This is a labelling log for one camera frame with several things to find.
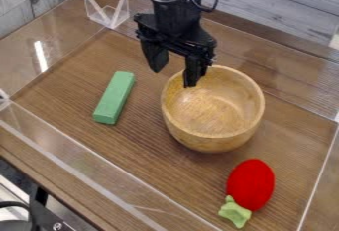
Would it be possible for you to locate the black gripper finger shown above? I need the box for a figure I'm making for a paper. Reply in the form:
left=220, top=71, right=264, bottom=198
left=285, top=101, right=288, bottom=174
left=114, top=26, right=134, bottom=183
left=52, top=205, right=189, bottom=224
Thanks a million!
left=140, top=41, right=169, bottom=73
left=182, top=55, right=210, bottom=87

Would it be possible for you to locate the clear acrylic tray wall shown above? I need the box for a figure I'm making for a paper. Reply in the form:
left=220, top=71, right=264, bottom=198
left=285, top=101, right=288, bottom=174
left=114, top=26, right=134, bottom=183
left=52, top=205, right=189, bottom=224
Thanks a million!
left=0, top=90, right=221, bottom=231

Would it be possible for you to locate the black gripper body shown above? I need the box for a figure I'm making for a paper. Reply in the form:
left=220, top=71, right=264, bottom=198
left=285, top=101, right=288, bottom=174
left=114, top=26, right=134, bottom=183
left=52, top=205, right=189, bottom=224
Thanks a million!
left=133, top=0, right=216, bottom=63

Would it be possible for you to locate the black cable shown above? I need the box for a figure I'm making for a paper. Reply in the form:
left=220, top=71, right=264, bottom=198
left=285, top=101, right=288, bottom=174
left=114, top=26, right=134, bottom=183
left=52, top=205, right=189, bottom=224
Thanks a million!
left=0, top=200, right=34, bottom=231

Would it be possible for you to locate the green rectangular block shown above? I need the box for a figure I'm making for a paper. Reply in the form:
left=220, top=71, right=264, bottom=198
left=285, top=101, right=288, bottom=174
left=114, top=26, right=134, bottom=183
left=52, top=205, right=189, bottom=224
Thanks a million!
left=92, top=71, right=134, bottom=125

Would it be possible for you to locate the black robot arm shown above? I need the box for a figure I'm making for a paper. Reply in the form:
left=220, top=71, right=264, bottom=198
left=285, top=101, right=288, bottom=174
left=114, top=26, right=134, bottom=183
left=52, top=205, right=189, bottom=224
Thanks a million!
left=133, top=0, right=218, bottom=87

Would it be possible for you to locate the wooden bowl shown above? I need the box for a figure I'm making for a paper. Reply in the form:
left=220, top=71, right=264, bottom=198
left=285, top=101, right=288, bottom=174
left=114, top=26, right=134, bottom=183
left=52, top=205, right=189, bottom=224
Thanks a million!
left=160, top=65, right=264, bottom=153

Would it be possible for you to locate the red plush tomato toy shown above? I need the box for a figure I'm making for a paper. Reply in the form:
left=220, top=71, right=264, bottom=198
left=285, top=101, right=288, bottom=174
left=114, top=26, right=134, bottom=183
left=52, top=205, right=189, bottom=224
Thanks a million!
left=218, top=159, right=274, bottom=229

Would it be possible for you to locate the black table frame bracket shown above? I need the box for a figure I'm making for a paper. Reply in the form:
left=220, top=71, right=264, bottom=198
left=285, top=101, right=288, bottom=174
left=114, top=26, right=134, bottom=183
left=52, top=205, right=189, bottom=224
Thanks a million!
left=29, top=187, right=77, bottom=231

